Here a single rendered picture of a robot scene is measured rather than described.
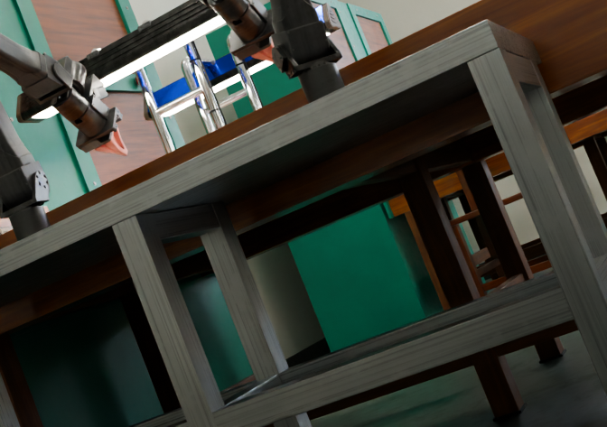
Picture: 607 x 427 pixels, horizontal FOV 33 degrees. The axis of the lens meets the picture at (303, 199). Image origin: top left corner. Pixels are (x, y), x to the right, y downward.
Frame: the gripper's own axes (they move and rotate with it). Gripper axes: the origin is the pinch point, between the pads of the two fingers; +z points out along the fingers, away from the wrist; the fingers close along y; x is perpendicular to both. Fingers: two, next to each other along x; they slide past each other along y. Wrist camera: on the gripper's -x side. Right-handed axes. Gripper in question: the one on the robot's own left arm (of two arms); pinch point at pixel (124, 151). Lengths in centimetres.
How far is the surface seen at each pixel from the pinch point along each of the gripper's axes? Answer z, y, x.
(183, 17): -8.5, -21.2, -22.1
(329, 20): 34, -34, -57
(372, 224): 224, 53, -160
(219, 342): 99, 47, -23
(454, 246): 58, -49, 10
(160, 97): 34, 22, -60
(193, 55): 7.4, -11.4, -31.3
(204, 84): 12.2, -11.3, -25.7
